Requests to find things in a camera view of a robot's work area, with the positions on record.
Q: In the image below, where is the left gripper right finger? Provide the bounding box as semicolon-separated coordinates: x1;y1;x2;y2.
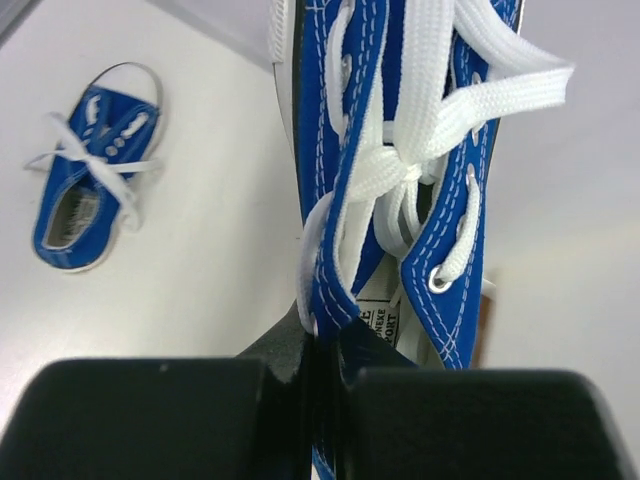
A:
339;321;638;479

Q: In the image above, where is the blue sneaker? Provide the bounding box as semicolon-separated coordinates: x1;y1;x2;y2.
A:
25;62;164;273
267;0;576;480

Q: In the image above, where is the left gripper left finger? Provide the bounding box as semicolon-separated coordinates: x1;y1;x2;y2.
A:
1;309;313;479

